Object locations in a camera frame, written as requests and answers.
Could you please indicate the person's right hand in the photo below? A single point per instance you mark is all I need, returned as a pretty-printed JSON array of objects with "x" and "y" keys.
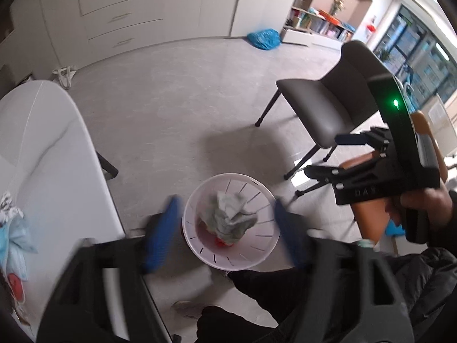
[{"x": 439, "y": 203}]

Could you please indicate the person's black trousers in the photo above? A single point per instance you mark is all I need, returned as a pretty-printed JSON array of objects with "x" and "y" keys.
[{"x": 271, "y": 289}]

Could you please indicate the light blue packet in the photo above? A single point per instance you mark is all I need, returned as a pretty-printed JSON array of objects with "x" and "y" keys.
[{"x": 14, "y": 243}]

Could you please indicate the white drawer cabinet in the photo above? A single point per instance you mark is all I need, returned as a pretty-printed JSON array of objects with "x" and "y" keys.
[{"x": 142, "y": 10}]

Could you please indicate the black table leg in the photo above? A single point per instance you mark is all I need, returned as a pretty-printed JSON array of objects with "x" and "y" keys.
[{"x": 109, "y": 166}]

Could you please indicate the person's black jacket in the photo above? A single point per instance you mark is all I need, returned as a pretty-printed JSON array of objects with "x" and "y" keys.
[{"x": 428, "y": 293}]

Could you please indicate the printed white wrapper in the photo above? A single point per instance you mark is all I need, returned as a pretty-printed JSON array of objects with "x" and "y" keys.
[{"x": 9, "y": 205}]

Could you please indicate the large window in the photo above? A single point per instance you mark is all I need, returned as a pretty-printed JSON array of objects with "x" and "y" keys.
[{"x": 421, "y": 50}]

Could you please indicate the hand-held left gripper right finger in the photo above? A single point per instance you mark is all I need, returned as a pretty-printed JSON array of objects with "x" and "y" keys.
[{"x": 289, "y": 237}]

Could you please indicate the grey upholstered chair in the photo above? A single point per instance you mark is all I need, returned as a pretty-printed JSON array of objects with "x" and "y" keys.
[{"x": 321, "y": 103}]

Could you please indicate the person's right forearm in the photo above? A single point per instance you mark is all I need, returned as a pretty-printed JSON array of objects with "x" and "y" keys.
[{"x": 450, "y": 228}]

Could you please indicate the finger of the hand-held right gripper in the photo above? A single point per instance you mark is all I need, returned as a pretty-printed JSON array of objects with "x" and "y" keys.
[
  {"x": 351, "y": 139},
  {"x": 323, "y": 174}
]

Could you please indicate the blue plastic bag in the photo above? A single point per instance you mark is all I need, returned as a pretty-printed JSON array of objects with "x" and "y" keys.
[{"x": 264, "y": 39}]

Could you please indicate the red snack packet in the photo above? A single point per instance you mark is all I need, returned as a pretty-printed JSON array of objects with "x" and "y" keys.
[{"x": 15, "y": 284}]

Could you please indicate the grey shoe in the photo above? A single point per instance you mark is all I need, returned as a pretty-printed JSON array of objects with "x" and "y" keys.
[{"x": 187, "y": 309}]

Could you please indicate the small red wrapper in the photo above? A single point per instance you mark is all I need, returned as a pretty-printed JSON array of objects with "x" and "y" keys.
[{"x": 222, "y": 243}]

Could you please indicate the flower vase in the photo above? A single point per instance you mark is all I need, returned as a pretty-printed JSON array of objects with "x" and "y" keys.
[{"x": 336, "y": 5}]

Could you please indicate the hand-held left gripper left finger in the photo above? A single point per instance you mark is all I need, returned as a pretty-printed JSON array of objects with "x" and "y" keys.
[{"x": 162, "y": 235}]

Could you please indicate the crumpled grey-green cloth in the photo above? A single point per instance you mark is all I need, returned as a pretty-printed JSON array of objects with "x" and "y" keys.
[{"x": 228, "y": 218}]

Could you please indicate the wooden shelf unit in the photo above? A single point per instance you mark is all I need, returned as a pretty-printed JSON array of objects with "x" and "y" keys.
[{"x": 314, "y": 3}]

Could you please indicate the white slotted waste basket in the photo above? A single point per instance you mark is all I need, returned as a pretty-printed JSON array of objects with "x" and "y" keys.
[{"x": 264, "y": 243}]

